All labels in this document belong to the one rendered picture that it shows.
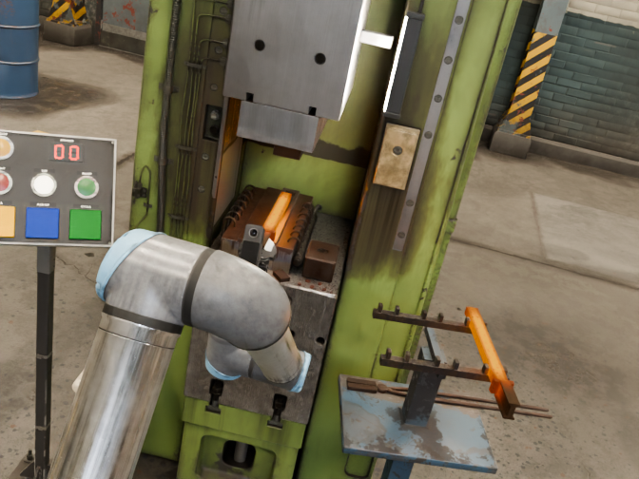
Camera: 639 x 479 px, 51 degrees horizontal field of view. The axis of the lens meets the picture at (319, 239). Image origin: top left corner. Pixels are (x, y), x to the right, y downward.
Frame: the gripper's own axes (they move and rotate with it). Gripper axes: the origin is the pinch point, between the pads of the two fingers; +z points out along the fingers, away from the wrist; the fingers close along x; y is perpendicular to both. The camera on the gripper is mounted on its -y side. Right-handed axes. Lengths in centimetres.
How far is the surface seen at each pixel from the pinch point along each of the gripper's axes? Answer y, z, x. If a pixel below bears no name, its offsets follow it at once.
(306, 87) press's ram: -38.4, 7.9, 2.8
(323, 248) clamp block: 6.6, 15.1, 15.3
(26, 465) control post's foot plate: 104, 3, -65
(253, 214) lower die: 5.8, 25.0, -7.6
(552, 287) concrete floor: 106, 240, 158
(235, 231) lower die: 6.7, 12.9, -10.0
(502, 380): 10, -23, 63
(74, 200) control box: -1.3, -6.7, -47.9
